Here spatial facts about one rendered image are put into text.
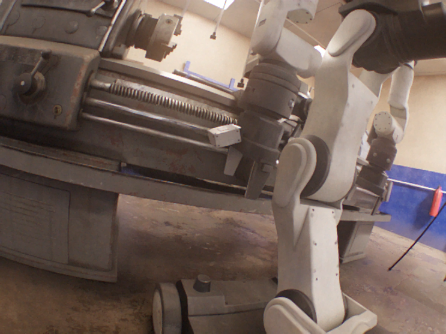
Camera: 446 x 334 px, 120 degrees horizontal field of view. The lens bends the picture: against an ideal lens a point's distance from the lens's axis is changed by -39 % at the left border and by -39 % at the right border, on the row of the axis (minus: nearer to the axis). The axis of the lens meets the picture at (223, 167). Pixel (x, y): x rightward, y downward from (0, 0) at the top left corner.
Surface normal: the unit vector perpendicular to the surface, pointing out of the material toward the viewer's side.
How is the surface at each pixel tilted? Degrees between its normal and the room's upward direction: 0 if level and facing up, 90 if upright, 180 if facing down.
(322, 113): 90
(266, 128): 101
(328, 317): 59
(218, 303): 45
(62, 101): 90
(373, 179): 90
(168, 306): 31
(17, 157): 90
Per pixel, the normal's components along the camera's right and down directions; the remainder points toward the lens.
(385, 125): -0.90, -0.21
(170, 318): 0.41, -0.54
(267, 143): 0.32, 0.33
